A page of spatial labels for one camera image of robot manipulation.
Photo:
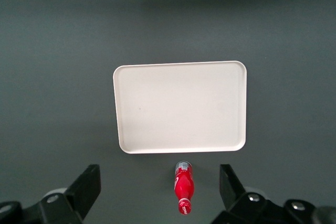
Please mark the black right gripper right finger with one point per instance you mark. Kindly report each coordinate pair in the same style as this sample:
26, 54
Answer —
236, 197

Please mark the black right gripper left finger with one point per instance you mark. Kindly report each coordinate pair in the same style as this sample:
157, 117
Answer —
78, 197

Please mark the red coke bottle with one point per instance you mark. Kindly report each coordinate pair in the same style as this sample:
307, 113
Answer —
184, 184

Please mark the beige rectangular tray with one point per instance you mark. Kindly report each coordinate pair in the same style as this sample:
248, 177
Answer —
181, 108

